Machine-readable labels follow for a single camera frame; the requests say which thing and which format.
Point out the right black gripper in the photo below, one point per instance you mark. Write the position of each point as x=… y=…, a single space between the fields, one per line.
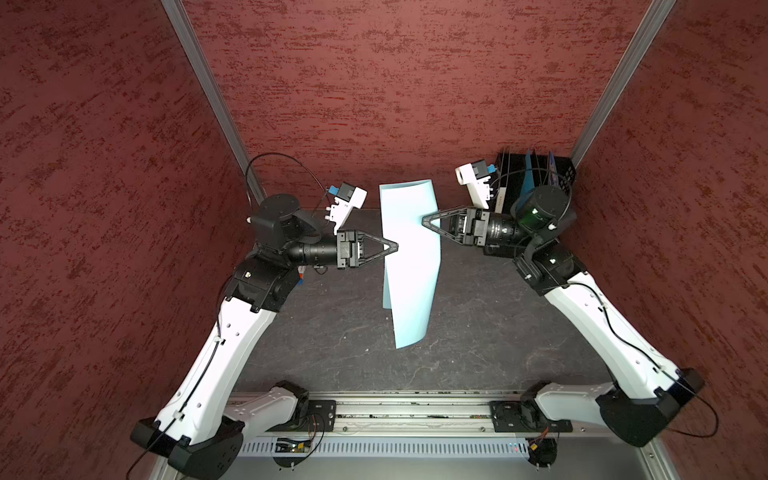
x=476 y=224

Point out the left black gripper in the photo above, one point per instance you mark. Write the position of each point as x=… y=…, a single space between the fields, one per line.
x=348 y=250

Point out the light blue rectangular paper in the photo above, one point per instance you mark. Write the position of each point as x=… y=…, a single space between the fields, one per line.
x=411 y=273

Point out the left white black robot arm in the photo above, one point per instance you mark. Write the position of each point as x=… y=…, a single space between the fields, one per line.
x=197 y=433

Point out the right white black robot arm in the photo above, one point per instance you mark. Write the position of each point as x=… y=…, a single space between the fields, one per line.
x=646 y=390

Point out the teal book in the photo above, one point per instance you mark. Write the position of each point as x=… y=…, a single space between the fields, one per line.
x=530 y=175

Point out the blue patterned book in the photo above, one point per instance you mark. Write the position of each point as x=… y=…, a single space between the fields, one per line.
x=552 y=170

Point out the black mesh file organizer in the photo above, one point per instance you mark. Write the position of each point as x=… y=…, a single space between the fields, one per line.
x=566 y=169

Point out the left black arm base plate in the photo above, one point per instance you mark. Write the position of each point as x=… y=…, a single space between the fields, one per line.
x=313 y=415

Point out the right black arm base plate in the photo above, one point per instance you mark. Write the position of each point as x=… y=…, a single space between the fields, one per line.
x=524 y=417

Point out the aluminium front rail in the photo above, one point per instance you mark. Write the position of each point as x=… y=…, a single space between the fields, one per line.
x=428 y=425

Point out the left aluminium corner post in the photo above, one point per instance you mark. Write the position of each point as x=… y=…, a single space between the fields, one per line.
x=184 y=30

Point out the aluminium corner post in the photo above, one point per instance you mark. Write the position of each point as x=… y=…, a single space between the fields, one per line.
x=184 y=30
x=650 y=25

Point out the right aluminium corner post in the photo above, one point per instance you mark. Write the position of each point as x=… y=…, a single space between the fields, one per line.
x=650 y=25

